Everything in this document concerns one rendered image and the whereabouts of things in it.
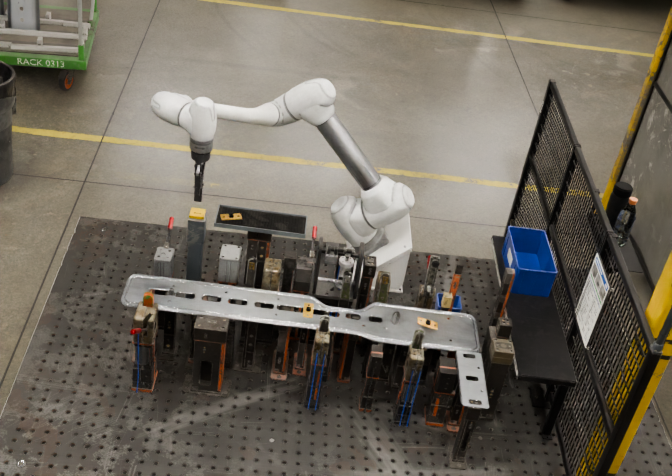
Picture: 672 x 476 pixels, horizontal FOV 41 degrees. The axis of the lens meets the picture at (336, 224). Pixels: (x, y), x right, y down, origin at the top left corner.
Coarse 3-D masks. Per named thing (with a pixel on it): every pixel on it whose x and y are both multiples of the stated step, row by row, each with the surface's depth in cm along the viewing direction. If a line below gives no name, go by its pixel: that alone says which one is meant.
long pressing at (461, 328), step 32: (128, 288) 346; (160, 288) 348; (192, 288) 351; (224, 288) 354; (256, 320) 341; (288, 320) 343; (352, 320) 348; (384, 320) 351; (416, 320) 354; (448, 320) 356
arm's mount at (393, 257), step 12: (408, 216) 421; (396, 228) 420; (408, 228) 413; (396, 240) 412; (408, 240) 406; (384, 252) 411; (396, 252) 405; (408, 252) 402; (384, 264) 406; (396, 264) 407; (360, 276) 410; (396, 276) 410; (372, 288) 414; (396, 288) 415
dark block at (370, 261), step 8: (368, 256) 364; (368, 264) 359; (376, 264) 360; (368, 272) 361; (368, 280) 364; (360, 288) 367; (368, 288) 366; (360, 296) 368; (368, 296) 368; (360, 304) 371; (360, 336) 380
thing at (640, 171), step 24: (648, 72) 574; (648, 96) 575; (648, 120) 573; (624, 144) 601; (648, 144) 568; (624, 168) 604; (648, 168) 563; (648, 192) 560; (648, 216) 558; (648, 240) 557; (648, 264) 553
